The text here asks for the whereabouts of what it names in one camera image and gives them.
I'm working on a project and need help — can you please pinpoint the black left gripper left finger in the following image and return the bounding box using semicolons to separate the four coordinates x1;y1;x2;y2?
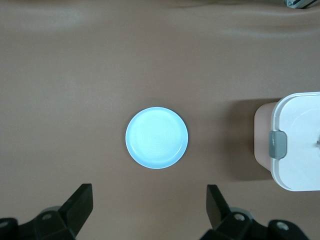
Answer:
0;183;94;240

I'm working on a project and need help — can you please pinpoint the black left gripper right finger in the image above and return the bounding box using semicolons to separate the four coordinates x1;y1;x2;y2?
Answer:
199;184;308;240

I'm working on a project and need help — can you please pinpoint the white lidded storage box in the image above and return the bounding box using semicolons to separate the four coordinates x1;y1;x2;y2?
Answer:
254;91;320;193

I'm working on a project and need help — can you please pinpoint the light blue round plate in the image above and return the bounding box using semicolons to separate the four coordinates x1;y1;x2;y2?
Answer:
124;106;190;170

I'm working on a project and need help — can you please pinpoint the brown table mat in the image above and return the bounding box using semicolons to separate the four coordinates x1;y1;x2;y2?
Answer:
0;0;320;240

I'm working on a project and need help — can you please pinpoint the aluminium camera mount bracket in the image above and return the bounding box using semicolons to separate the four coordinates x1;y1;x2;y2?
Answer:
283;0;320;9

